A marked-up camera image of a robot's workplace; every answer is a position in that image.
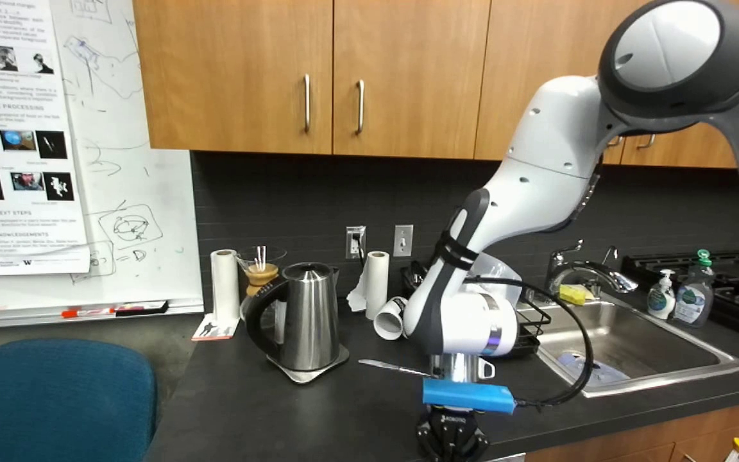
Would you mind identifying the yellow sponge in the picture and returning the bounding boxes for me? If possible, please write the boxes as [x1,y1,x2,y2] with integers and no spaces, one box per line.
[556,282,600,307]

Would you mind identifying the metal cabinet handle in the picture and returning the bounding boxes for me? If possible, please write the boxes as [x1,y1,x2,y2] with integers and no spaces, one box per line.
[352,78,369,138]
[301,71,315,137]

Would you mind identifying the sink faucet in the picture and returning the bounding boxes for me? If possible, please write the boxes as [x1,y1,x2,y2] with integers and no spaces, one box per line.
[547,242,623,297]

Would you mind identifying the white paper towel roll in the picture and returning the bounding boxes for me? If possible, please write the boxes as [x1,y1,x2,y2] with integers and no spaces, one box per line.
[209,247,243,331]
[345,248,392,323]

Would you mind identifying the wooden base cabinet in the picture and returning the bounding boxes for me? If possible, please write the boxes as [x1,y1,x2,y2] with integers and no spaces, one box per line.
[506,396,739,462]

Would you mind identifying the wooden wall cabinet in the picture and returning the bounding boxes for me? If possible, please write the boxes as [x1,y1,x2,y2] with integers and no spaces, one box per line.
[132,0,739,171]

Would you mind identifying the white soap pump bottle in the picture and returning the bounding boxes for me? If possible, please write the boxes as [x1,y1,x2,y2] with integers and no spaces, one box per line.
[645,266,680,323]

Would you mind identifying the black marker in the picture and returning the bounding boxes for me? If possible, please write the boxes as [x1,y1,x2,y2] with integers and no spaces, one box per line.
[113,297,172,319]

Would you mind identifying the research poster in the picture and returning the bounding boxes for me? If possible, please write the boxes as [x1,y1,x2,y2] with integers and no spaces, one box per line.
[0,0,95,280]

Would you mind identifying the metal table knife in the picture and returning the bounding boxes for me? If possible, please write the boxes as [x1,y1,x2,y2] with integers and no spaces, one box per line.
[358,356,432,381]

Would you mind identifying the black camera cable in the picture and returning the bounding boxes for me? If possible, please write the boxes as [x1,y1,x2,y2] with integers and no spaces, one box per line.
[469,274,598,411]

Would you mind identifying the whiteboard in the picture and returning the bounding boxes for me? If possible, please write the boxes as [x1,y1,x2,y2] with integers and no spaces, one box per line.
[0,0,209,334]

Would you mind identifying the black dish rack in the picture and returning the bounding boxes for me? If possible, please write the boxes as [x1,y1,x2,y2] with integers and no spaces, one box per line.
[514,292,556,355]

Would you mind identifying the glass coffee carafe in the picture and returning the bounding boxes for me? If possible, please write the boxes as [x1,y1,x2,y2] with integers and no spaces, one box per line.
[242,243,283,301]

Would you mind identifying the blue chair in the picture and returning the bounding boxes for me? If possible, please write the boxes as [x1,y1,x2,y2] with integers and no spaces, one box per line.
[0,337,160,462]

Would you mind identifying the red marker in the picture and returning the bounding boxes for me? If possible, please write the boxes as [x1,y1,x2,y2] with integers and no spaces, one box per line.
[59,302,115,323]

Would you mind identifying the wall outlet plate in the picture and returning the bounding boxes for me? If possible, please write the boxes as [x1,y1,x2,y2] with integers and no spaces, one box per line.
[390,220,417,260]
[345,223,369,261]

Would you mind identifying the white and red card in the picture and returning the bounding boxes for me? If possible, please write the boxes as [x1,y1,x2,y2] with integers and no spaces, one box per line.
[190,311,242,347]

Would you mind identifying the green capped dish soap bottle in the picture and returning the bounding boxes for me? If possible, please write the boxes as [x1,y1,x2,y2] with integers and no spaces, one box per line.
[674,247,719,329]

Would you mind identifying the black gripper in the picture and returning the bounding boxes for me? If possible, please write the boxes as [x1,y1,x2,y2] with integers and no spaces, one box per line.
[413,408,494,462]

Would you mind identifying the stainless steel sink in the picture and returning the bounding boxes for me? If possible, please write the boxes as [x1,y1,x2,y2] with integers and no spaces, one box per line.
[518,292,739,401]

